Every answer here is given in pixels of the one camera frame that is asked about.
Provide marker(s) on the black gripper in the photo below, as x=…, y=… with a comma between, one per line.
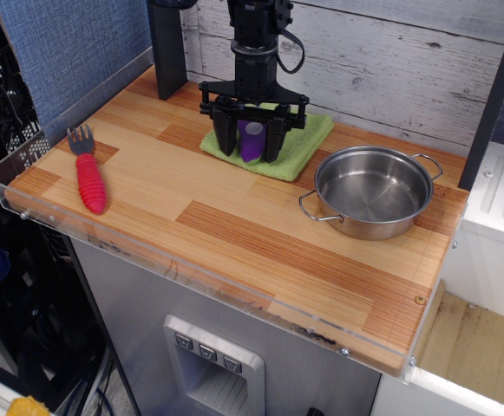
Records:
x=255, y=95

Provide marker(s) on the purple toy eggplant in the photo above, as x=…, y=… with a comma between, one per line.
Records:
x=252, y=140

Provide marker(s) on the stainless steel pan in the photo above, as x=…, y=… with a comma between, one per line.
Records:
x=371, y=192

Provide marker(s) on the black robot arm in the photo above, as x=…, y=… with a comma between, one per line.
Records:
x=256, y=23

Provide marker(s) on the green folded cloth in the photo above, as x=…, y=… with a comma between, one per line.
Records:
x=299, y=145

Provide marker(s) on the blue fabric panel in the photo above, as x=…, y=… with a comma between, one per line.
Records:
x=75, y=56

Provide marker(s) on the silver toy fridge cabinet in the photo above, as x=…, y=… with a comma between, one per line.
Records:
x=133, y=301

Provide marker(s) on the black plastic crate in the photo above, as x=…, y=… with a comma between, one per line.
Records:
x=18, y=120

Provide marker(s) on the clear acrylic table guard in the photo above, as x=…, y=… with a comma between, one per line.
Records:
x=236, y=236

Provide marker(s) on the grey water dispenser panel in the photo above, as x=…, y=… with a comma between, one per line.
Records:
x=215, y=376

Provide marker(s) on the dark grey left post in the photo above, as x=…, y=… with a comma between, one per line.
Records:
x=168, y=49

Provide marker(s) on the dark grey post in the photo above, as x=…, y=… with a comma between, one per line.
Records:
x=168, y=49
x=484, y=131

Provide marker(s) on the fork with red handle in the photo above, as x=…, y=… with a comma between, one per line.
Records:
x=91, y=186

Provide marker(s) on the dark grey right post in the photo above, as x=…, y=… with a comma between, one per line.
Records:
x=484, y=131

